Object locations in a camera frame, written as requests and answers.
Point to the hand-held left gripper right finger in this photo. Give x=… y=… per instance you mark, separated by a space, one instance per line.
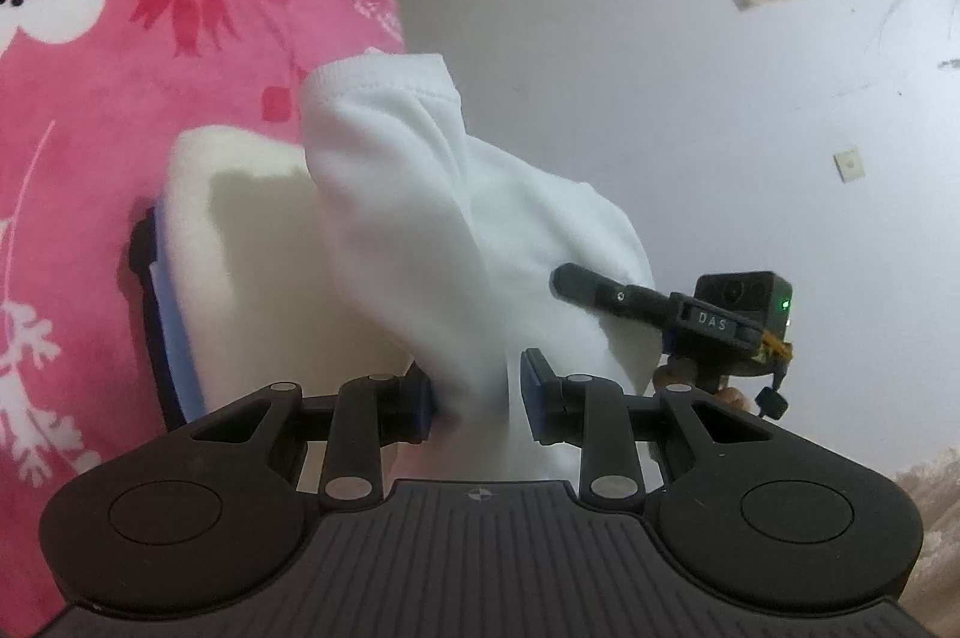
x=534 y=394

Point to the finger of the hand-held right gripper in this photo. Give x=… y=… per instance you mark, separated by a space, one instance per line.
x=607 y=295

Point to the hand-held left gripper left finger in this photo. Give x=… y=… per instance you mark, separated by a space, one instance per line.
x=424 y=402

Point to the white hoodie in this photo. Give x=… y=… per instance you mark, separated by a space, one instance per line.
x=450 y=233

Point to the person's right hand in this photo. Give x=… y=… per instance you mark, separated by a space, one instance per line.
x=733 y=400

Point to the cream folded garment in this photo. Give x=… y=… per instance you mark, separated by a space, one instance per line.
x=247 y=248

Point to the pink floral blanket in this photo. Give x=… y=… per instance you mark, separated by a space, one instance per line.
x=90 y=121

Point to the wall socket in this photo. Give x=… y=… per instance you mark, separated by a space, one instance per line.
x=847 y=164

